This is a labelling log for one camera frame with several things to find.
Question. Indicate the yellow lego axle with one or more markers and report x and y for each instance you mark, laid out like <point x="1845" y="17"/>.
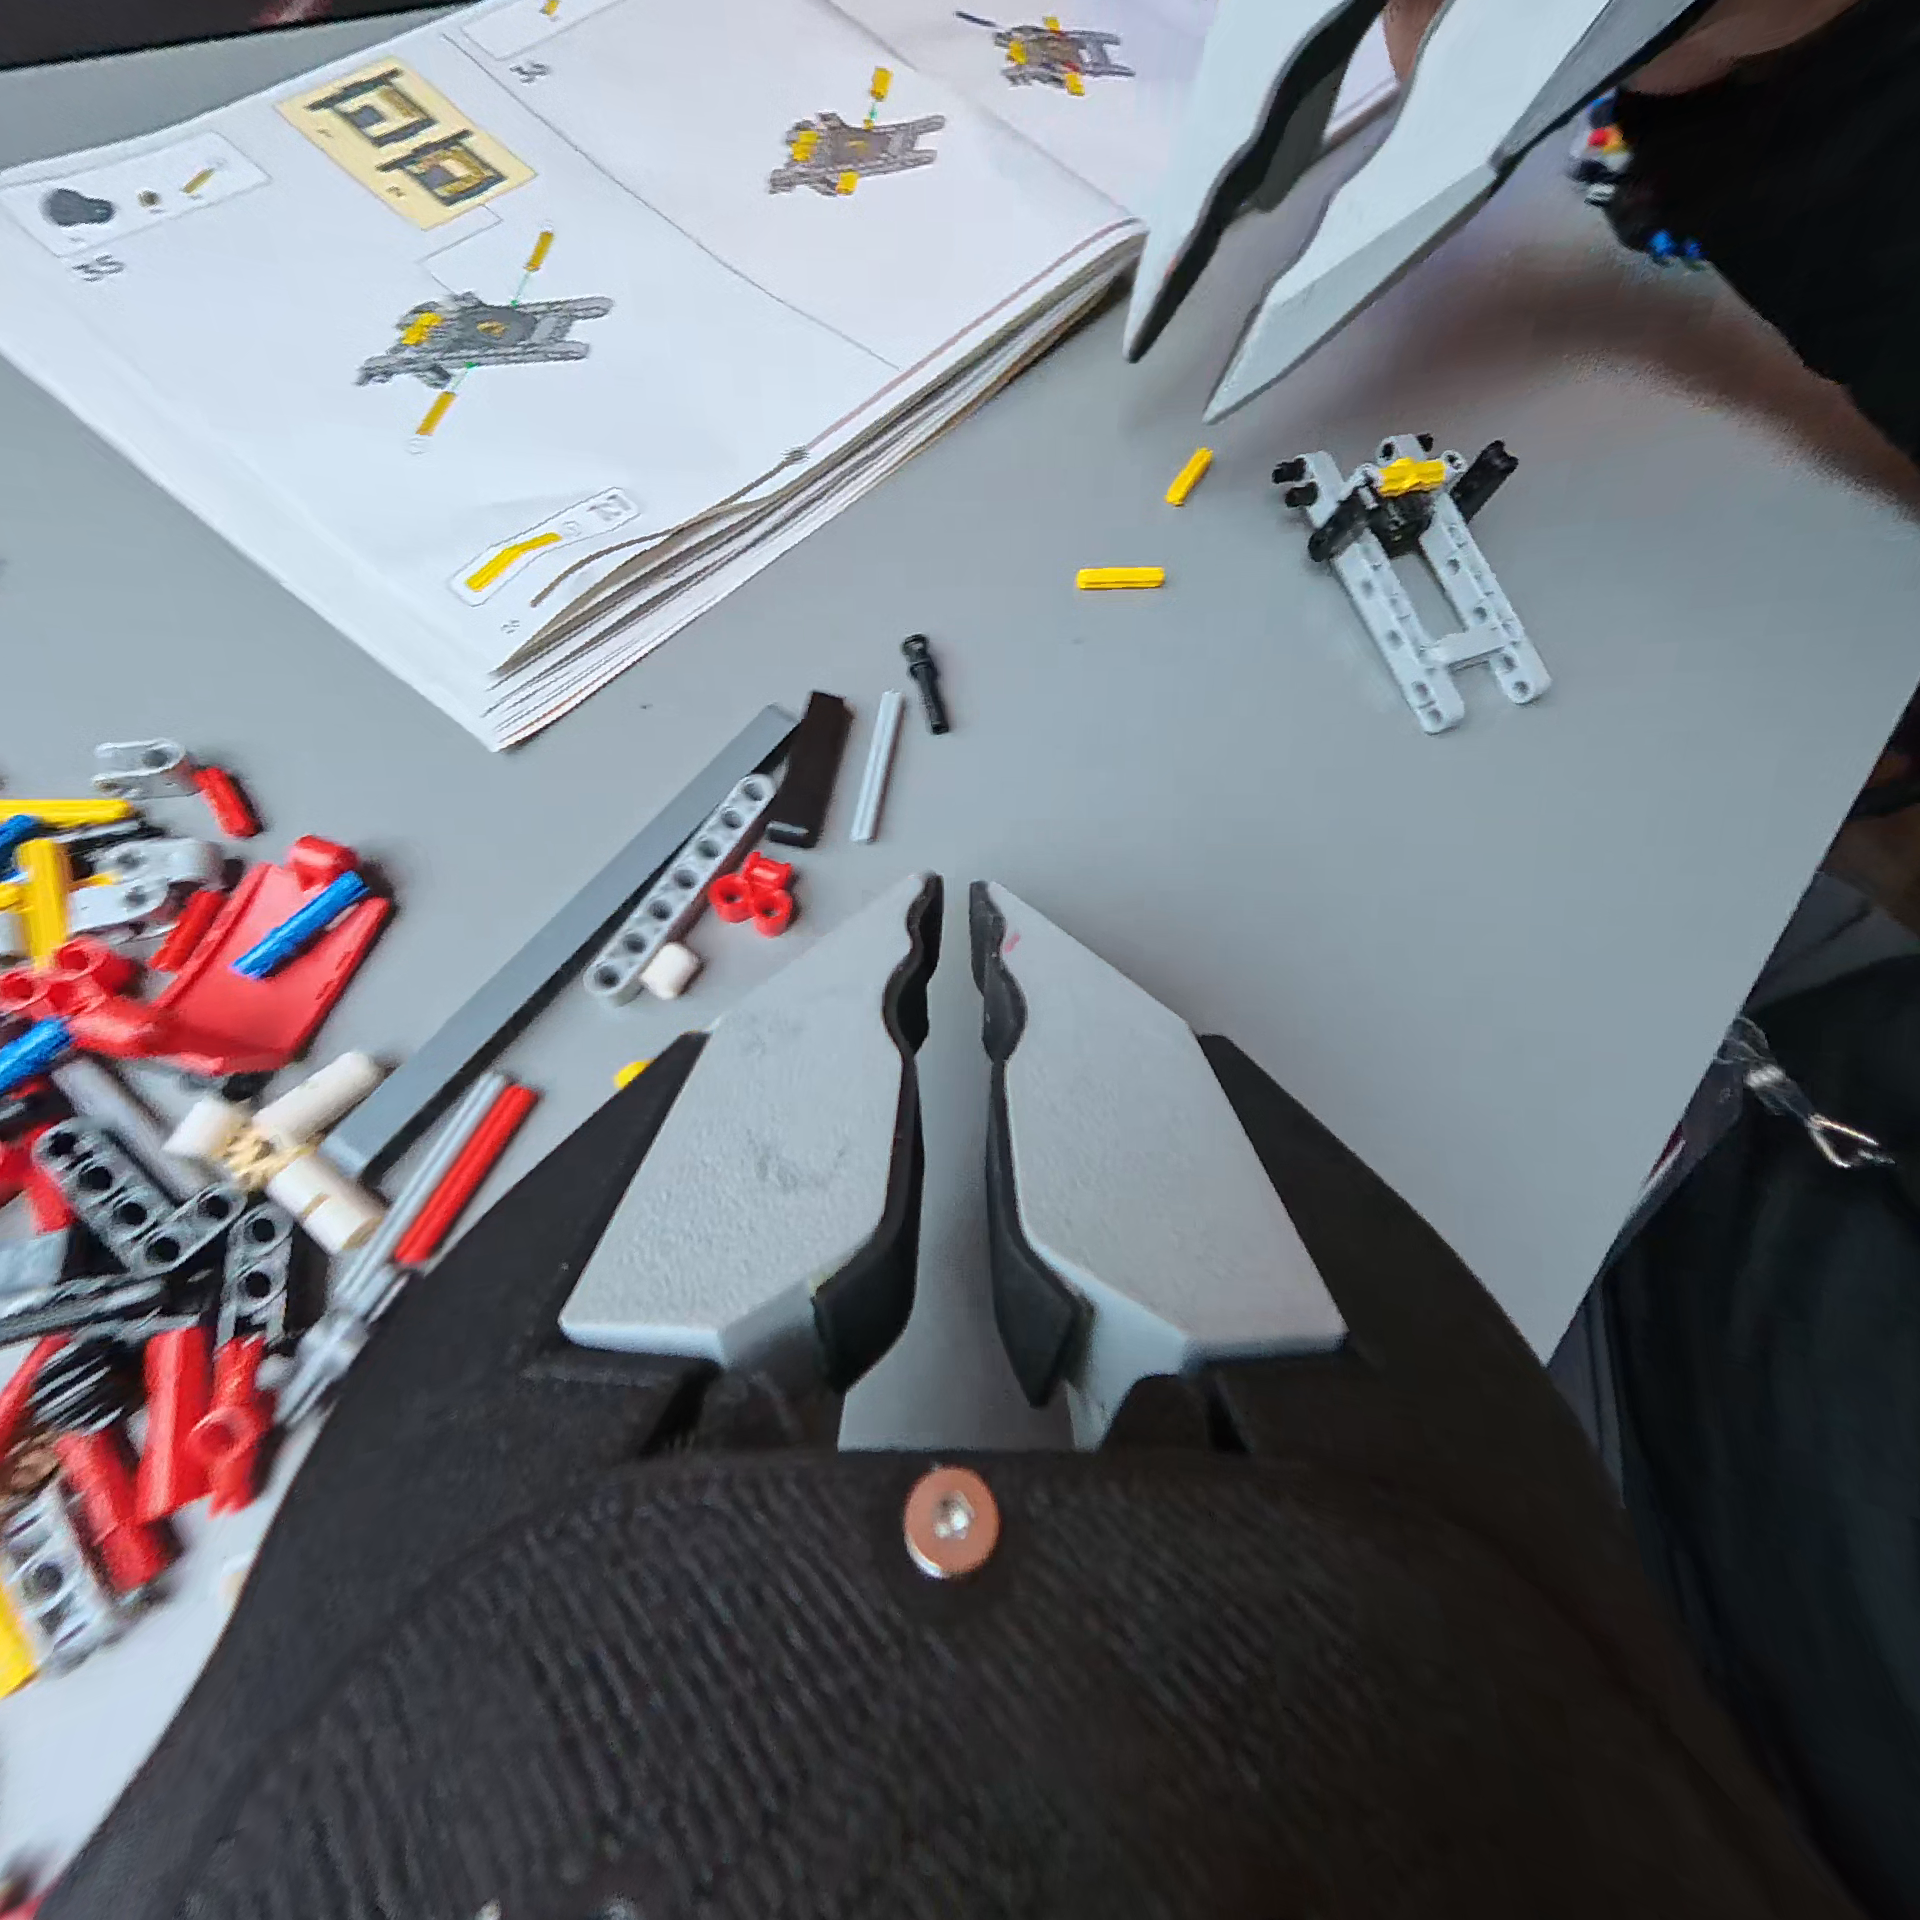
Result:
<point x="1119" y="577"/>
<point x="1190" y="476"/>

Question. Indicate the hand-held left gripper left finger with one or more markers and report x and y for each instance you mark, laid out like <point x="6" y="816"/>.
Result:
<point x="750" y="1184"/>

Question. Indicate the black five-hole lego beam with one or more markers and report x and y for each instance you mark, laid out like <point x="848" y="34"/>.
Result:
<point x="811" y="767"/>

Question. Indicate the lego instruction booklet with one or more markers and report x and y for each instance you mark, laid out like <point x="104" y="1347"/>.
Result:
<point x="675" y="227"/>

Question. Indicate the grey lego frame assembly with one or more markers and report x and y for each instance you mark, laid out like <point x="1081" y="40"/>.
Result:
<point x="1440" y="602"/>

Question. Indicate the person's dark clothing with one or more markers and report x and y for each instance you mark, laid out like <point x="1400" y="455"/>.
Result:
<point x="1771" y="1427"/>

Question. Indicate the grey lego axle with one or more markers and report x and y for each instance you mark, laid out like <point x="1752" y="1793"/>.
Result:
<point x="878" y="767"/>

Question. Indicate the person's right forearm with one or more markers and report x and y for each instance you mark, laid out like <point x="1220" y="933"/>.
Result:
<point x="1802" y="196"/>

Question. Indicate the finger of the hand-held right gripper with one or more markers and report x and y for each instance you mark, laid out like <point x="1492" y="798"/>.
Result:
<point x="1440" y="136"/>
<point x="1216" y="136"/>

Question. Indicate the person's right hand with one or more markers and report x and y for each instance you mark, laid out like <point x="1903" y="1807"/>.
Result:
<point x="1415" y="34"/>

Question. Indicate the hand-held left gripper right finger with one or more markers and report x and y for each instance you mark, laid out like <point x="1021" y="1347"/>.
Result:
<point x="1157" y="1184"/>

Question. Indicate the pile of loose lego pieces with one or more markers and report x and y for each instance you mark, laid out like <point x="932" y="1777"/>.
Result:
<point x="272" y="976"/>

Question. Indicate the black lego axle pin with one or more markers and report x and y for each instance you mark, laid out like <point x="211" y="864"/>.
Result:
<point x="926" y="683"/>

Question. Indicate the partly built lego model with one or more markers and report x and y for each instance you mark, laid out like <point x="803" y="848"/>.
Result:
<point x="1605" y="151"/>

